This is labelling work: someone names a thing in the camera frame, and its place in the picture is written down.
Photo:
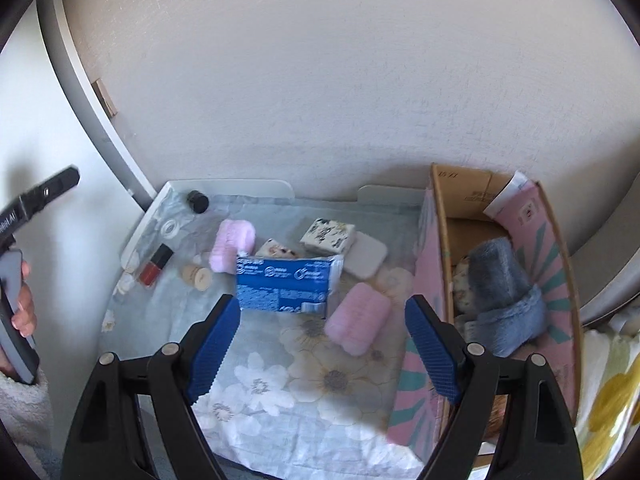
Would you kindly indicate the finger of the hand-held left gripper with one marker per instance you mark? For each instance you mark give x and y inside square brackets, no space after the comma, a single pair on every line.
[52,187]

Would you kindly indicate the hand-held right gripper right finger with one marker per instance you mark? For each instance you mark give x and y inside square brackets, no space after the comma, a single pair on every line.
[432,355]

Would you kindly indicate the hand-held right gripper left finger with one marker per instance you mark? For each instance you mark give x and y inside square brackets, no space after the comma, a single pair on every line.
[216,347]

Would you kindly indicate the beige round jar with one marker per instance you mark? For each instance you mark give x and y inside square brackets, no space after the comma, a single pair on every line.
[197,277]

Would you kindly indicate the pink fluffy cloth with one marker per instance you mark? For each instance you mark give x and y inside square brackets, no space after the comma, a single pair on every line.
[357,320]

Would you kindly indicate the blue plastic packet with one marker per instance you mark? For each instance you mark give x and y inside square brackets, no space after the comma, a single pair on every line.
[280,285]

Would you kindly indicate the pink printed cardboard box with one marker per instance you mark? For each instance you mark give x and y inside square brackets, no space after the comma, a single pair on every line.
[555,270]

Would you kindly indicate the person's left forearm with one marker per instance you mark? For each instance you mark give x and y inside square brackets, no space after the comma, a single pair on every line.
[22,410]

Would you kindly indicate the white desktop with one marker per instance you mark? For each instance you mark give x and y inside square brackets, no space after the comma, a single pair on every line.
[146,220]

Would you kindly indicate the person's left hand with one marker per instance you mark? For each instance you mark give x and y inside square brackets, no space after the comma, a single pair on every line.
[25,305]

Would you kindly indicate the floral tablecloth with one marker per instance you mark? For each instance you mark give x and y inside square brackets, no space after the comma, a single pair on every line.
[260,435]

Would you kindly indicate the red nail polish bottle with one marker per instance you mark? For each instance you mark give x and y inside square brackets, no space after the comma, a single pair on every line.
[154,267]

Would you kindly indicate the pink fluffy hair roller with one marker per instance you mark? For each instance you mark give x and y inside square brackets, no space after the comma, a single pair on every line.
[231,245]

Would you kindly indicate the small printed card box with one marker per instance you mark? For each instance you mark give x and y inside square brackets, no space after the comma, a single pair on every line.
[274,250]

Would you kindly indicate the white compact case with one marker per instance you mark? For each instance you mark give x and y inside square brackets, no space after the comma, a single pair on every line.
[365,256]

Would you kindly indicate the white round lid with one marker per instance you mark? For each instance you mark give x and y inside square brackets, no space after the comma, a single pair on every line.
[170,228]

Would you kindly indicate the small black cap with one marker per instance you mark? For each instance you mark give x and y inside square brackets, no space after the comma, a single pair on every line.
[198,202]

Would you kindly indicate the white box with dark print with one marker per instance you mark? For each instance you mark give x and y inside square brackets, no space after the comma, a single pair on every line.
[327,236]

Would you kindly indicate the white paper label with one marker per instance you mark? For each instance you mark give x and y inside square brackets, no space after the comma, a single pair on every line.
[505,197]

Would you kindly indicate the yellow floral blanket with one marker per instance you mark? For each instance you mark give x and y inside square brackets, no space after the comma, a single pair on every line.
[607,395]

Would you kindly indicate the white door frame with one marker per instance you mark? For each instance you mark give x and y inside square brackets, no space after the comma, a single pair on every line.
[85,90]

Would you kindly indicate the small beige wall bracket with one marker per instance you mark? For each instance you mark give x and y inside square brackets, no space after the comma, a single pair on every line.
[105,96]

